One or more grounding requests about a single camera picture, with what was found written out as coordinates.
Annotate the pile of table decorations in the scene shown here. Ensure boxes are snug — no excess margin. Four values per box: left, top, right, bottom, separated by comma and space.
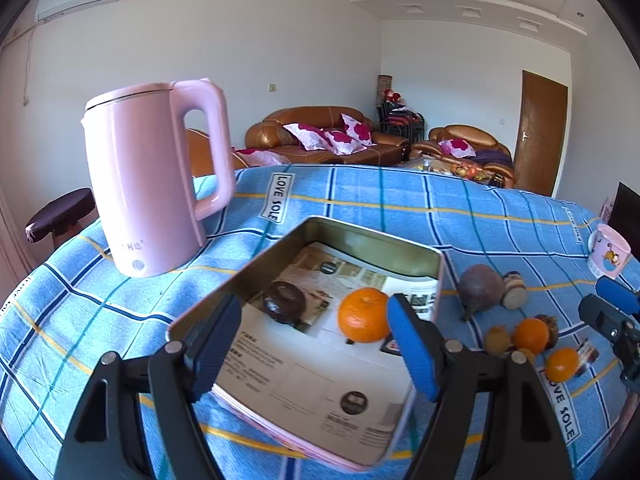
422, 159, 493, 181

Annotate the dark round stool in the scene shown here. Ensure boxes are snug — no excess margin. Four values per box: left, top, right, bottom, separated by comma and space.
25, 188, 97, 251

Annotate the white red flower pillow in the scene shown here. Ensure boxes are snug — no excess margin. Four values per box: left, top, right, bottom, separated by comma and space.
282, 122, 333, 151
439, 139, 476, 158
341, 113, 375, 146
324, 129, 366, 156

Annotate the brown rough round fruit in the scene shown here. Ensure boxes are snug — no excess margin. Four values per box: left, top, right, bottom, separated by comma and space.
534, 314, 559, 350

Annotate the kiwi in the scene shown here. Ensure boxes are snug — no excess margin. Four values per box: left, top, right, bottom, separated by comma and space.
483, 326, 513, 356

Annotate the brown wooden door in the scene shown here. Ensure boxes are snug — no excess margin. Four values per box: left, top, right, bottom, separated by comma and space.
514, 70, 569, 198

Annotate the brown leather armchair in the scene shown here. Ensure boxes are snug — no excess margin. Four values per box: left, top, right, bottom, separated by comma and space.
411, 125, 516, 188

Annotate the orange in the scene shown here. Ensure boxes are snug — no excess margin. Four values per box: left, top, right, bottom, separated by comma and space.
545, 347, 581, 383
513, 318, 550, 356

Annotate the blue plaid blanket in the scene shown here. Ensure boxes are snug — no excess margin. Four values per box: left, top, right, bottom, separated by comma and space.
0, 164, 640, 480

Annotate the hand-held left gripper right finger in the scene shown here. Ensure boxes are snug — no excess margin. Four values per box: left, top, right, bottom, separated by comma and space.
386, 292, 571, 480

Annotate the air conditioner pipe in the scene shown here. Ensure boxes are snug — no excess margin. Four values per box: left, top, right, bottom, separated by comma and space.
0, 22, 38, 107

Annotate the brown leather sofa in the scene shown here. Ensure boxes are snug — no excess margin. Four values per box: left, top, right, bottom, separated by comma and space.
245, 106, 411, 165

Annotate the tangerine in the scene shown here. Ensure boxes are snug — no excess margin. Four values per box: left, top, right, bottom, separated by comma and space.
338, 287, 392, 344

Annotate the purple cloth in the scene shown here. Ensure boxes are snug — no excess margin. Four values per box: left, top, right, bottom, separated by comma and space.
472, 149, 513, 166

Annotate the pink electric kettle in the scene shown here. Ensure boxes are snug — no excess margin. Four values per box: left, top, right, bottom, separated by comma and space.
80, 78, 237, 278

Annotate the purple pointed fruit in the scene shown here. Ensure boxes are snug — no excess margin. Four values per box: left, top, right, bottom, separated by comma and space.
458, 264, 505, 322

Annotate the coffee table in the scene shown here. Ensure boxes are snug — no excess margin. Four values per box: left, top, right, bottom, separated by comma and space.
400, 156, 503, 187

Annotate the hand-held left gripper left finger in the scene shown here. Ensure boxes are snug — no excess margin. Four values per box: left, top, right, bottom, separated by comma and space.
54, 294, 243, 480

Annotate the pink rectangular tin box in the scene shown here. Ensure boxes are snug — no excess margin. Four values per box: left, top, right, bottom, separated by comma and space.
166, 216, 447, 471

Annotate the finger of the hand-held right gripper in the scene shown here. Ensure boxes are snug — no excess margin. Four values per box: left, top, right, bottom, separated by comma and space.
595, 276, 640, 317
578, 294, 640, 361

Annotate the stack of dark chairs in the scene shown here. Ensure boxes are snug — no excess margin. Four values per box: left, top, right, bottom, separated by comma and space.
377, 100, 426, 141

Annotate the small snack packet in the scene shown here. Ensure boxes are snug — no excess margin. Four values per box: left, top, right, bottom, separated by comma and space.
575, 337, 601, 377

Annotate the small wooden figure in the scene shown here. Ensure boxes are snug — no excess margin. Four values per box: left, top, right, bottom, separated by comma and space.
501, 271, 526, 310

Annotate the dark screen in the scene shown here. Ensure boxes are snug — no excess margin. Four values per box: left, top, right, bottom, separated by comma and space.
607, 182, 640, 241

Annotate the pink cartoon cup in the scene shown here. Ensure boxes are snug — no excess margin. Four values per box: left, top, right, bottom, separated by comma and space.
586, 224, 632, 280

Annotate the printed paper sheet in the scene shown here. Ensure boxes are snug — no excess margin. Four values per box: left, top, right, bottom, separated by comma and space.
212, 241, 441, 461

